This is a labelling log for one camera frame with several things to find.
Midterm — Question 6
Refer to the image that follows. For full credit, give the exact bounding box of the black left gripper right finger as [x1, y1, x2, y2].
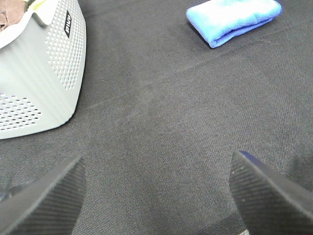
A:
[228, 151, 313, 235]

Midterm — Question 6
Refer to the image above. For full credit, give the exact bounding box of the grey perforated laundry basket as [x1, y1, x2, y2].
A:
[0, 0, 87, 139]

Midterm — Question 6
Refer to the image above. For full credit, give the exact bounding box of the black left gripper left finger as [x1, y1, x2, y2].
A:
[0, 156, 86, 235]

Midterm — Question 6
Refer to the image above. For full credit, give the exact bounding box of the blue microfiber towel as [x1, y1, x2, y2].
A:
[186, 0, 282, 48]

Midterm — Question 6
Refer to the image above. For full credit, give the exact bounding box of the black tablecloth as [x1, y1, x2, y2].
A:
[0, 0, 313, 235]

